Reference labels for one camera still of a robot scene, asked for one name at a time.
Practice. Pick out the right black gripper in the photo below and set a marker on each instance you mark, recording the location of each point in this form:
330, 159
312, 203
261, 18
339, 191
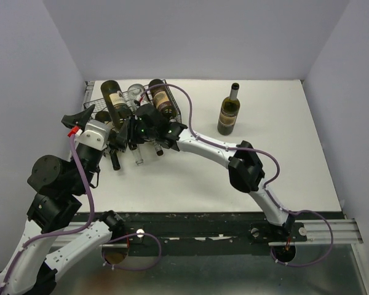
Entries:
132, 139

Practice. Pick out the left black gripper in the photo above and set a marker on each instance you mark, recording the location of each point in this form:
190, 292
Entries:
80, 118

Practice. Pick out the dark bottle front label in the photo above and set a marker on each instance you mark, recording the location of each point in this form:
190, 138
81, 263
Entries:
104, 117

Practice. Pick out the dark bottle label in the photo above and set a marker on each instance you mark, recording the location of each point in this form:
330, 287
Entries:
158, 149
104, 117

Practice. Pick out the clear glass bottle front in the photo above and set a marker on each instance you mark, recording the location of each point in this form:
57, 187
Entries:
137, 154

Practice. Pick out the green bottle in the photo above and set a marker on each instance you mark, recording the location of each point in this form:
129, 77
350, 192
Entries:
118, 108
229, 111
161, 99

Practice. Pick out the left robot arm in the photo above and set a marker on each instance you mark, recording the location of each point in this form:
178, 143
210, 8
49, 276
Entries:
61, 226

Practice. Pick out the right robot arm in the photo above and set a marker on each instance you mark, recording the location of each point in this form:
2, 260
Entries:
242, 161

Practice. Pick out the black wire wine rack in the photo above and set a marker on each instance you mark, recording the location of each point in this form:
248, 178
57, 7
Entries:
101, 106

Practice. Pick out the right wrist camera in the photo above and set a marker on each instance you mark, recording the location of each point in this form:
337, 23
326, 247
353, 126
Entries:
141, 100

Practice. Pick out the black mounting rail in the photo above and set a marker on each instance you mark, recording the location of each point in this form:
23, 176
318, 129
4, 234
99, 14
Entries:
197, 234

